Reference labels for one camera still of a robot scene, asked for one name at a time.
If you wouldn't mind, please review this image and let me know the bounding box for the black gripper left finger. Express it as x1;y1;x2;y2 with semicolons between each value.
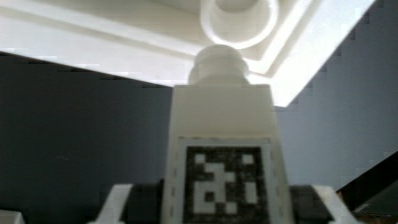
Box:
87;184;161;224

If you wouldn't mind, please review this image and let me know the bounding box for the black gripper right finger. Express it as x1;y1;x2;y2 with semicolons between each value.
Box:
289;185;362;224

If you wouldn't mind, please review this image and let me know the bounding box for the white table leg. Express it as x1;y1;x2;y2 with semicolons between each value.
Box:
160;45;295;224

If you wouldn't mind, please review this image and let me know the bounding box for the white square tabletop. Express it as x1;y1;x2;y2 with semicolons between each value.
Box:
0;0;376;107

